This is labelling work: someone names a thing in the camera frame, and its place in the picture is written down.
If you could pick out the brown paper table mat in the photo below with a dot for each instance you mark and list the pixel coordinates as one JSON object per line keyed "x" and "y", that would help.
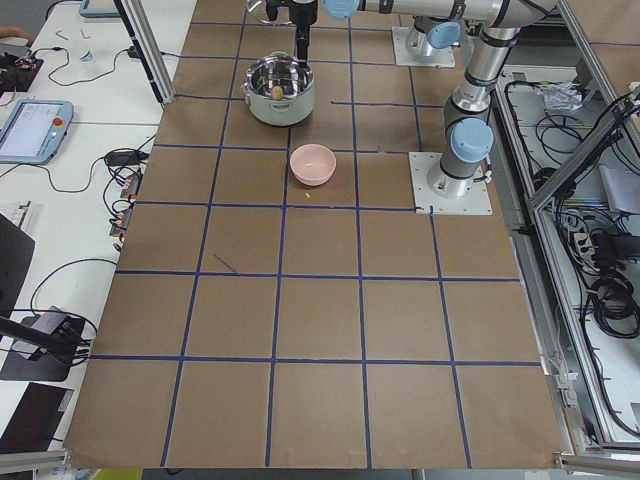
{"x": 254, "y": 321}

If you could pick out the aluminium frame post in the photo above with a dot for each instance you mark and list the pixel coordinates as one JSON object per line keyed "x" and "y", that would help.
{"x": 140, "y": 33}

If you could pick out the beige egg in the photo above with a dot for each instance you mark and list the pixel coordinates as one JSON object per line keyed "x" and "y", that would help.
{"x": 277, "y": 93}

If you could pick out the pink bowl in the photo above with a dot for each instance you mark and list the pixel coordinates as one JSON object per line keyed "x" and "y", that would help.
{"x": 313, "y": 164}

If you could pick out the glass pot lid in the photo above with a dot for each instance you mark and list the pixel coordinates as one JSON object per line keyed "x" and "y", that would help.
{"x": 256, "y": 8}

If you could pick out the grey usb hub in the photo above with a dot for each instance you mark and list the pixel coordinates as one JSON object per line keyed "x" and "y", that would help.
{"x": 62, "y": 331}

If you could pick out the pale green steel pot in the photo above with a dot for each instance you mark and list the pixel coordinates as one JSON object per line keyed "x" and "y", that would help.
{"x": 297, "y": 82}

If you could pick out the blue teach pendant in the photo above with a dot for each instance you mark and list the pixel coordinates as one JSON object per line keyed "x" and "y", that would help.
{"x": 93, "y": 9}
{"x": 34, "y": 131}

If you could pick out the black power adapter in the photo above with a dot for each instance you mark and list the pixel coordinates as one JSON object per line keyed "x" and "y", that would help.
{"x": 125, "y": 157}

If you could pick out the white paper cup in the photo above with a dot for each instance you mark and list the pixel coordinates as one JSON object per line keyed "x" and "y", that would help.
{"x": 82, "y": 50}

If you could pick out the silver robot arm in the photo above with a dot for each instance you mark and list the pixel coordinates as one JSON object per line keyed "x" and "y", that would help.
{"x": 469, "y": 139}
{"x": 449, "y": 28}

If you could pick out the black monitor stand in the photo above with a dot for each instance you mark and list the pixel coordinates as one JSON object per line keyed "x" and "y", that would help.
{"x": 46, "y": 345}

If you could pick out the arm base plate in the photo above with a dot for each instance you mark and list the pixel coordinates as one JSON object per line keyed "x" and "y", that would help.
{"x": 412, "y": 48}
{"x": 436, "y": 193}

